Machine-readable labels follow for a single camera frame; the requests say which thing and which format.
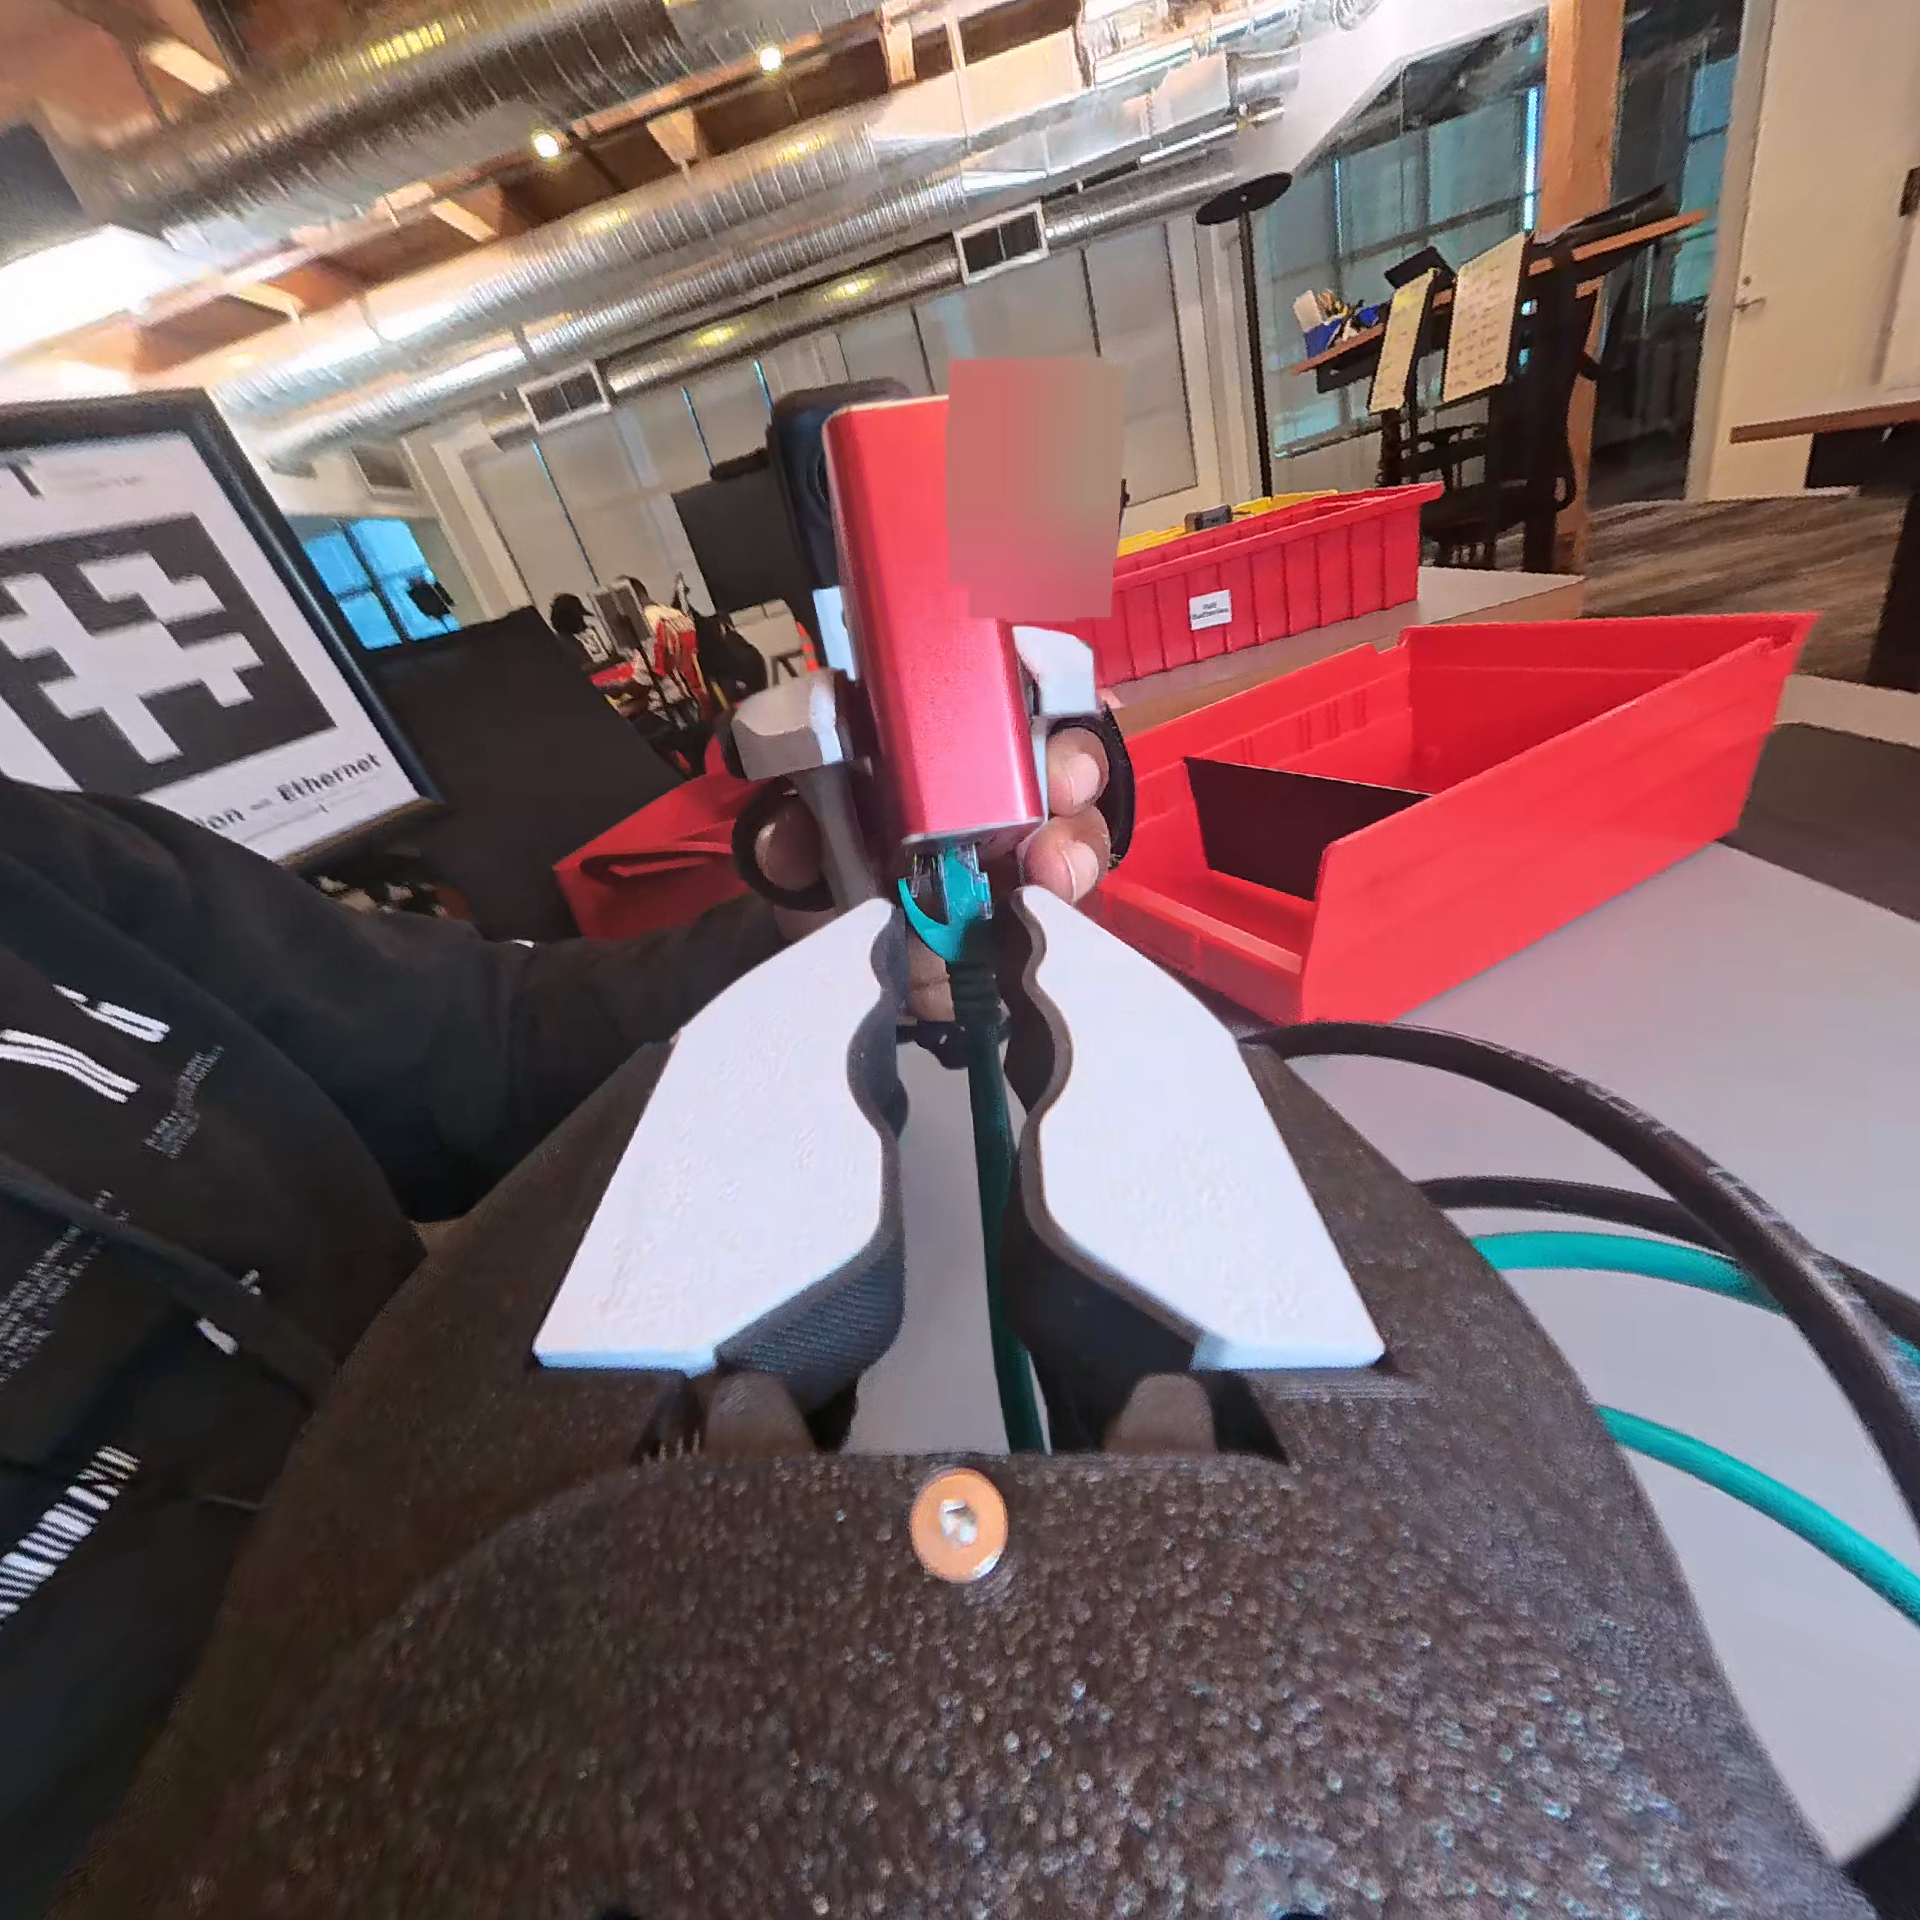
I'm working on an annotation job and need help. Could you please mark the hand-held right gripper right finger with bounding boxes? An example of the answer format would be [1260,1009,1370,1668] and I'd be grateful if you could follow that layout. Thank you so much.
[995,884,1387,1459]

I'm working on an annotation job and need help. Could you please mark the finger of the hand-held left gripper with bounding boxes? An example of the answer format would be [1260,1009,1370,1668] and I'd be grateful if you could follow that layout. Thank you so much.
[1015,627,1107,711]
[729,593,889,919]

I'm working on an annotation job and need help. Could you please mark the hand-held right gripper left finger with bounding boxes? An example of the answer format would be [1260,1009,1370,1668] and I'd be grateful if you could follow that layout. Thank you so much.
[528,896,912,1447]

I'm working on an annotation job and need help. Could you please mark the red ethernet port box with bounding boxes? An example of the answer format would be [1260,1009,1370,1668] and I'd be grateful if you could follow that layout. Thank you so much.
[820,396,1055,882]

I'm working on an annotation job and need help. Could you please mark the green ethernet cable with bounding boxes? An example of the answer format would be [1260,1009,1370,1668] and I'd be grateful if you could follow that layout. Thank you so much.
[893,845,1920,1627]

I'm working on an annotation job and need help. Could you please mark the black ethernet cable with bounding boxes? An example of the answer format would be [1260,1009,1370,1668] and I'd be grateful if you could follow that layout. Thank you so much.
[1238,1020,1920,1421]

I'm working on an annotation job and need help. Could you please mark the red plastic bin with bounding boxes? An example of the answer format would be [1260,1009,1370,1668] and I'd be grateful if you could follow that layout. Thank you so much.
[1092,613,1820,1028]

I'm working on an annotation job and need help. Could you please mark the person's left forearm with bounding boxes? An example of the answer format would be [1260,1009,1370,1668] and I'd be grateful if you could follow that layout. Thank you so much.
[0,777,842,1225]

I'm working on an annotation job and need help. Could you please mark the person's left hand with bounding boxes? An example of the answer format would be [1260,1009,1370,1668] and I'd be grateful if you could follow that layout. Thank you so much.
[753,716,1123,1039]

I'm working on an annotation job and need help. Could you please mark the red tote bag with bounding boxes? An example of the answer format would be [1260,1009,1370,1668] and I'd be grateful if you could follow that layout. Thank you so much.
[551,777,785,945]

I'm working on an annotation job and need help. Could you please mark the ribbed red bin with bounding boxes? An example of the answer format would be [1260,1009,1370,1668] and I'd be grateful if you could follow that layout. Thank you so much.
[1068,481,1446,689]

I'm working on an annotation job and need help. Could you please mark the black panel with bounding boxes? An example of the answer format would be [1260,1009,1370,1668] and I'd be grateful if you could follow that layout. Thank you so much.
[365,605,683,945]

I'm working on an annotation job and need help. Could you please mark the black bin divider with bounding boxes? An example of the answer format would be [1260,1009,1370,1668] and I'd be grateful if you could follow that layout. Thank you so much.
[1182,755,1429,907]

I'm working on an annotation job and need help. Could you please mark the black floor lamp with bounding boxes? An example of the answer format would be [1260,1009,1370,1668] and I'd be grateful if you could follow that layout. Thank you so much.
[1194,169,1295,500]

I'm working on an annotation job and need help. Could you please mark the desk with paper sheets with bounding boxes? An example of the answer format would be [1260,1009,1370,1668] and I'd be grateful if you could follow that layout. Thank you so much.
[1292,211,1712,570]

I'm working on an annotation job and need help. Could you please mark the framed tag sign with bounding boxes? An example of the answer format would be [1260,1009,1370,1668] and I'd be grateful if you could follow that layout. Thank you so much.
[0,387,447,872]

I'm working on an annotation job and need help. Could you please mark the wooden desk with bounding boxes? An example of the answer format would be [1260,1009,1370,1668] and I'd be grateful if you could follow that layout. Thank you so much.
[1727,396,1920,681]

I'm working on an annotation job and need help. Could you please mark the white door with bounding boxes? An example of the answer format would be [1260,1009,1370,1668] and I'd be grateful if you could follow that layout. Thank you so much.
[1686,0,1920,505]

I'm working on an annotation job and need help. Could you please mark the silver air duct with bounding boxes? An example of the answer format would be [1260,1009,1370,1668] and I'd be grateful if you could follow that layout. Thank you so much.
[90,0,1299,461]

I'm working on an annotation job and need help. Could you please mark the wooden post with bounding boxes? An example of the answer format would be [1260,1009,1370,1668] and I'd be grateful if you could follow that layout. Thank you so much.
[1534,0,1632,250]

